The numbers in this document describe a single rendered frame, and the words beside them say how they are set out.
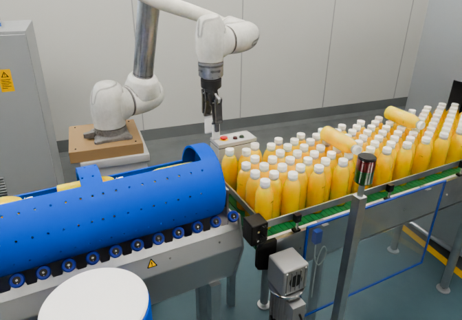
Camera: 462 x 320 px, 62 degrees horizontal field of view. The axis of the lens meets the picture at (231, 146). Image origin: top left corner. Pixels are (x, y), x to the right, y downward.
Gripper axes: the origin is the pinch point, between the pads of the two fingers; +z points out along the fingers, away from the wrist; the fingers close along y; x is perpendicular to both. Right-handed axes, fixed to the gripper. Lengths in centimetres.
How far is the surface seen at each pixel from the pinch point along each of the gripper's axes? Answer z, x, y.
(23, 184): 88, -80, -157
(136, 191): 9.4, -34.2, 15.7
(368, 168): 5, 38, 43
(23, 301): 38, -73, 17
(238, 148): 22.0, 22.3, -19.6
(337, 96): 102, 288, -242
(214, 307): 77, -7, 14
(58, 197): 6, -57, 13
